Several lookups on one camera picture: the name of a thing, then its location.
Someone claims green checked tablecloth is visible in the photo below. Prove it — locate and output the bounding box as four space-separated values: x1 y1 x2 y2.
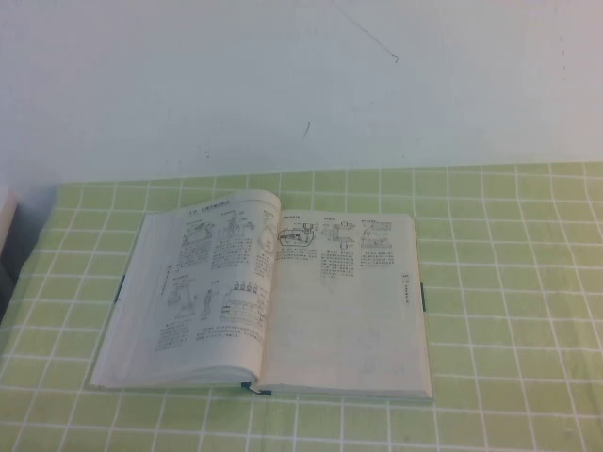
0 161 603 452

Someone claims technical book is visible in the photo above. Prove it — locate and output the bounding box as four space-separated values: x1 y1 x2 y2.
88 188 435 403

